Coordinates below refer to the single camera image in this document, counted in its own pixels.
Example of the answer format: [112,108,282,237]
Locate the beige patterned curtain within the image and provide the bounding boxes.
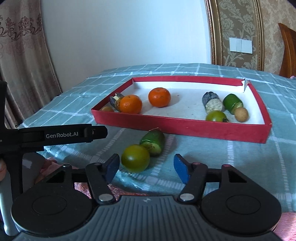
[1,1,62,128]

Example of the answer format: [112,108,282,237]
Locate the pink towel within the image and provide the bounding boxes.
[34,157,296,239]

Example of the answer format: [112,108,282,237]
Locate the brown longan fruit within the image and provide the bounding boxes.
[234,107,249,123]
[100,106,114,113]

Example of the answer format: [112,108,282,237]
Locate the person's left hand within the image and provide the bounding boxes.
[0,160,6,181]

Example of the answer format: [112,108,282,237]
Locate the dark purple yam piece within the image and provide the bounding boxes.
[202,91,225,113]

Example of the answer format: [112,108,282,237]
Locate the red shallow cardboard box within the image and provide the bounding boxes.
[91,76,272,143]

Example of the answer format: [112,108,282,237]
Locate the white wall switch panel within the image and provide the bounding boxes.
[229,38,253,54]

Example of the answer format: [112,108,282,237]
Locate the gold framed wallpaper panel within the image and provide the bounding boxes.
[204,0,264,71]

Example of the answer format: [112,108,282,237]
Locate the green cucumber piece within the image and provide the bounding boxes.
[223,93,243,115]

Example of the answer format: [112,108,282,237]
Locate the green tomato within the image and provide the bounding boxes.
[206,110,229,123]
[121,145,150,173]

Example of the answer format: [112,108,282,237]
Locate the wooden headboard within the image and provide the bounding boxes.
[278,23,296,78]

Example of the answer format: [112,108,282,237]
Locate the dark green cucumber end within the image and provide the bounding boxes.
[139,128,166,156]

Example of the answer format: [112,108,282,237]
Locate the orange mandarin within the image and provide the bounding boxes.
[148,87,171,108]
[119,94,142,114]

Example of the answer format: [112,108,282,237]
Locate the brown sugarcane piece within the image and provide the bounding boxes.
[109,92,124,111]

